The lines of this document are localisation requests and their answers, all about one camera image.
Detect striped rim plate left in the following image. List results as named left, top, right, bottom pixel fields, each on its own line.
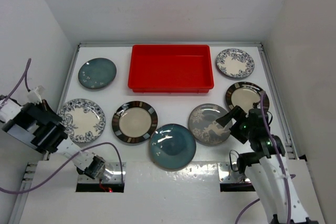
left=111, top=101, right=158, bottom=144

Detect large teal plate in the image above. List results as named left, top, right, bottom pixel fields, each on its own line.
left=149, top=123, right=196, bottom=170

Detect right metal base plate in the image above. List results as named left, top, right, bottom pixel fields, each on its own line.
left=217, top=162, right=251, bottom=184

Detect blue floral plate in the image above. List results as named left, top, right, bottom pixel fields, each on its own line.
left=216, top=48, right=255, bottom=79
left=58, top=98, right=106, bottom=144

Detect metal base plate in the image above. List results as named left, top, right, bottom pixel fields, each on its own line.
left=101, top=162, right=126, bottom=184
left=217, top=162, right=251, bottom=184

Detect red plastic bin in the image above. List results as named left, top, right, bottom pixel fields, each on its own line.
left=128, top=45, right=214, bottom=93

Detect striped rim plate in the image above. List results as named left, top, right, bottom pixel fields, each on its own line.
left=225, top=82, right=264, bottom=113
left=111, top=101, right=158, bottom=144

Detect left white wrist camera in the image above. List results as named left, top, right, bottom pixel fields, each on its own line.
left=27, top=86, right=45, bottom=104

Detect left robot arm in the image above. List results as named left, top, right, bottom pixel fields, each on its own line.
left=1, top=96, right=106, bottom=179

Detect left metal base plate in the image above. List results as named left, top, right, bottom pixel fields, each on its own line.
left=101, top=162, right=126, bottom=184

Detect small teal plate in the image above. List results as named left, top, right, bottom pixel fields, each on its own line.
left=78, top=58, right=117, bottom=90

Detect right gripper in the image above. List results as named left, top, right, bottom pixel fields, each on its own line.
left=216, top=105, right=254, bottom=144

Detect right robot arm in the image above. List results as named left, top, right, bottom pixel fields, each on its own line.
left=216, top=106, right=314, bottom=223

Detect grey reindeer plate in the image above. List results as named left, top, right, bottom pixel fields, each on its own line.
left=188, top=103, right=233, bottom=146

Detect aluminium table frame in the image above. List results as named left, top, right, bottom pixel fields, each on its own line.
left=10, top=41, right=299, bottom=224

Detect striped rim plate right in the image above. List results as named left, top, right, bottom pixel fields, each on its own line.
left=225, top=82, right=264, bottom=113

